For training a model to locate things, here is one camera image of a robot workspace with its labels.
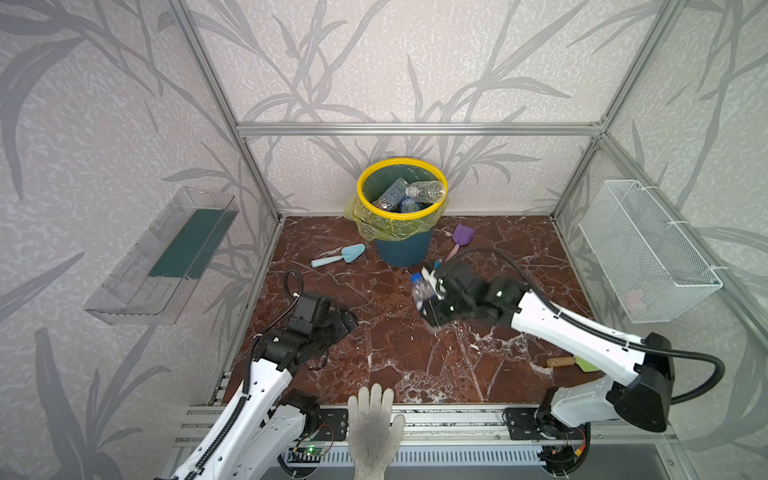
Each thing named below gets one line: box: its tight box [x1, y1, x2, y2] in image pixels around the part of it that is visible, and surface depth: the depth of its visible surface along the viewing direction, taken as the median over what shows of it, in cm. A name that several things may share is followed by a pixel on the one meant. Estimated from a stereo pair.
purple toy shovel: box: [446, 224, 475, 261], surface depth 117 cm
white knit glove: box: [348, 383, 406, 480], surface depth 74 cm
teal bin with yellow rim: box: [344, 156, 448, 268], surface depth 93 cm
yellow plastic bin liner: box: [344, 186, 448, 241], surface depth 86 cm
